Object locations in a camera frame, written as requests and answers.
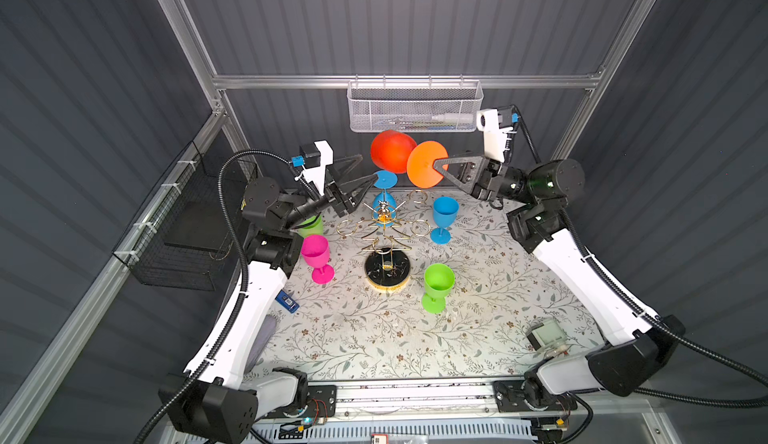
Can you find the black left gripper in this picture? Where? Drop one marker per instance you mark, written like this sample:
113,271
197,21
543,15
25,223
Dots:
339,199

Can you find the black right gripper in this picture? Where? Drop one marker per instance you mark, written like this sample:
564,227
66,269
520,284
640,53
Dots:
476,177

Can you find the blue wine glass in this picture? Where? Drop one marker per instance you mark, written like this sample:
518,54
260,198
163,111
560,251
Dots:
384,204
445,210

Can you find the red wine glass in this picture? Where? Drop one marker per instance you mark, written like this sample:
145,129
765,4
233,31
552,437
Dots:
399,153

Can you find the green wine glass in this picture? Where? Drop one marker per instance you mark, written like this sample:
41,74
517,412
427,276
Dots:
439,280
312,226

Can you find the pink wine glass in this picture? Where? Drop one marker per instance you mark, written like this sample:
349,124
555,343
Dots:
316,253

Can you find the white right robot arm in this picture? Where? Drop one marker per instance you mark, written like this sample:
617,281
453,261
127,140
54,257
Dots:
638,342

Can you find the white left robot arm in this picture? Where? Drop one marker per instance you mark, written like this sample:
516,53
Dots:
209,399

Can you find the gold wine glass rack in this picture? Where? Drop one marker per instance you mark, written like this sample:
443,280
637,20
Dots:
387,266

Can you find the white marker in basket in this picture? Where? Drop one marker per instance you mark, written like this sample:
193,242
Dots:
456,119

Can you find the white mesh basket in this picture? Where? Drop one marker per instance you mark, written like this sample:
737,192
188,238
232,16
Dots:
374,107

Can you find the small white scale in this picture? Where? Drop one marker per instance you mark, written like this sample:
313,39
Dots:
547,338

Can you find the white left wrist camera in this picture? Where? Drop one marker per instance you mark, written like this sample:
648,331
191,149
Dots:
309,166

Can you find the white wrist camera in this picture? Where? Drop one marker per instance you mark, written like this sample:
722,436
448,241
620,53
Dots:
499,127
309,166

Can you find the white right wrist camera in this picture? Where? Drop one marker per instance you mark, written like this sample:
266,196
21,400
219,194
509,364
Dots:
499,127

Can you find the blue handled tool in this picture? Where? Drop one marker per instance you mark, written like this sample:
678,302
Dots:
287,302

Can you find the black wire basket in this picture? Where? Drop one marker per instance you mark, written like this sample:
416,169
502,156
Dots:
185,242

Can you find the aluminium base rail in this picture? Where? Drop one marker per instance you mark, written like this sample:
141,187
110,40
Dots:
434,410

